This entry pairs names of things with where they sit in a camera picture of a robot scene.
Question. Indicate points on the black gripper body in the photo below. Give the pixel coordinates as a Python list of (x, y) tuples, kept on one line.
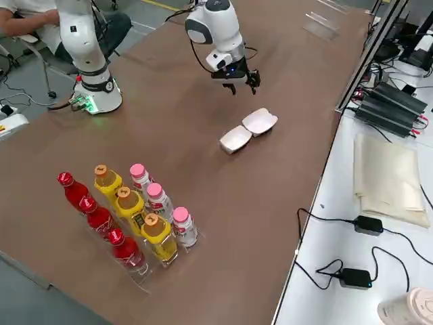
[(230, 76)]

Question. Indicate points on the white paper box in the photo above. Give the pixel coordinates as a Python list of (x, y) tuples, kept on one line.
[(258, 122), (235, 140)]

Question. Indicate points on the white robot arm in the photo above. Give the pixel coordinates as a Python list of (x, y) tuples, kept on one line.
[(216, 30)]

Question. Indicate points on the clear acrylic stepped holder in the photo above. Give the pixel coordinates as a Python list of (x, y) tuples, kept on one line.
[(319, 28)]

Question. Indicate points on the small circuit board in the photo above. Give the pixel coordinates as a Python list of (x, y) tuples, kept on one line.
[(360, 94)]

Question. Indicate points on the white bottle pink cap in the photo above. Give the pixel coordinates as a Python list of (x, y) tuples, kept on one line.
[(157, 201), (139, 179), (184, 227)]

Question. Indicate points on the black finned power supply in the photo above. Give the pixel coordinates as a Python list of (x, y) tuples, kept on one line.
[(395, 96), (382, 116)]

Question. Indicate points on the black electronic device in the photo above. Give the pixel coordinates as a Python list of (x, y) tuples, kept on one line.
[(389, 50)]

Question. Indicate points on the yellow bottle orange cap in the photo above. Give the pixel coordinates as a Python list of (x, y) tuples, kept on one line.
[(108, 184), (155, 233), (128, 206)]

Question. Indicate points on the beige folded cloth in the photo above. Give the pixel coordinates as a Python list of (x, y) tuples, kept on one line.
[(389, 176)]

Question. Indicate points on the black monitor stand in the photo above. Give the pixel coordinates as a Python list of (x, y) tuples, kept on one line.
[(419, 55)]

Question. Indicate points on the red black clip leads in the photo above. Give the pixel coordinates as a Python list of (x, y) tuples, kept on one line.
[(421, 125)]

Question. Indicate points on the black power adapter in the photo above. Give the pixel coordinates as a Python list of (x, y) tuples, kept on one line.
[(355, 278), (368, 225)]

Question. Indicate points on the red cola bottle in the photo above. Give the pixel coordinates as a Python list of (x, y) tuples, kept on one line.
[(126, 252), (76, 194), (99, 220)]

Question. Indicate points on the grey office chair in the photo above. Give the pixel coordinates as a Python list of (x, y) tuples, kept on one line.
[(40, 54)]

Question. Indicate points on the person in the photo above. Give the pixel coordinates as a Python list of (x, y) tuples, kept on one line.
[(30, 20)]

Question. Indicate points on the clear acrylic bottle rack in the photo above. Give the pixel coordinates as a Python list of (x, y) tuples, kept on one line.
[(143, 283)]

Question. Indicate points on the white control box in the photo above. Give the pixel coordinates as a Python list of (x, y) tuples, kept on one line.
[(11, 127)]

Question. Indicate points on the white power strip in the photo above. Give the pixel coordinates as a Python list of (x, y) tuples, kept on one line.
[(6, 110)]

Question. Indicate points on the beige ribbed cup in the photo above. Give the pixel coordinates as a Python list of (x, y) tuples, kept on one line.
[(412, 308)]

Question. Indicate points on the aluminium frame post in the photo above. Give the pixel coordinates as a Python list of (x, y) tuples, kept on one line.
[(370, 55)]

